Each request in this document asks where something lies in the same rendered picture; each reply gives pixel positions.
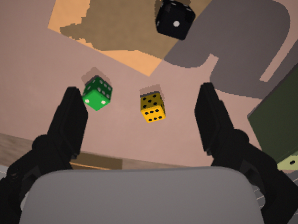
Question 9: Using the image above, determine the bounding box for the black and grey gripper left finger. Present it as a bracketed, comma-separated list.
[0, 86, 88, 224]

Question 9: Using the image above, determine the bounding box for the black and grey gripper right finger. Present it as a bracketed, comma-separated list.
[194, 82, 298, 224]

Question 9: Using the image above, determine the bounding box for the black die with white pips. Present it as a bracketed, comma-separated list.
[155, 0, 196, 40]

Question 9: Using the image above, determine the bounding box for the orange flat mat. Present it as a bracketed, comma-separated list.
[48, 0, 179, 76]

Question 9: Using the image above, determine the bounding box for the yellow die with black pips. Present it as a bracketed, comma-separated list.
[141, 93, 166, 123]

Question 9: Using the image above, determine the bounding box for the green die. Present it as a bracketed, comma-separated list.
[82, 77, 112, 111]

